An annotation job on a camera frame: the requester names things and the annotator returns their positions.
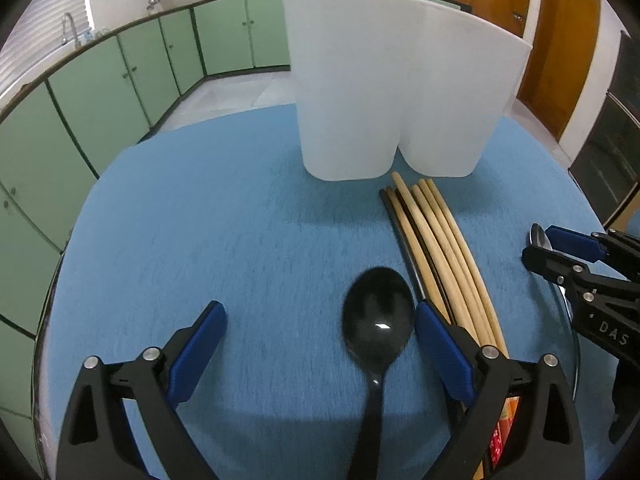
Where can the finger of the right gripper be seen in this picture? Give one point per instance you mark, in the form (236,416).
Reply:
(557,268)
(594,246)

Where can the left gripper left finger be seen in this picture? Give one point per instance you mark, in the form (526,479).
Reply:
(97,441)

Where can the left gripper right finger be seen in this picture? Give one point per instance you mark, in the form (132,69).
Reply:
(544,441)

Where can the black plastic spoon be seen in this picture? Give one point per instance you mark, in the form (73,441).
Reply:
(377,322)

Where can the black chopstick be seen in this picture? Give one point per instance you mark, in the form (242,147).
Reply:
(424,280)

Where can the green lower kitchen cabinets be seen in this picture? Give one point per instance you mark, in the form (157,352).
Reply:
(66,127)

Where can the black glass cabinet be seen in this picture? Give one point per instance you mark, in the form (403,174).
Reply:
(607,166)

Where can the right wooden door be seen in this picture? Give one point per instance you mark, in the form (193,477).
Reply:
(558,67)

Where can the white double utensil holder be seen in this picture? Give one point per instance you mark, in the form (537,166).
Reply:
(376,79)

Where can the blue table mat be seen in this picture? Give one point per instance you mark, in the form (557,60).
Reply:
(225,210)

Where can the chrome sink faucet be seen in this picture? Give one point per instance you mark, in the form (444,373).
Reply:
(69,31)

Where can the window blind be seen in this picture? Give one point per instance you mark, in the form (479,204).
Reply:
(37,34)

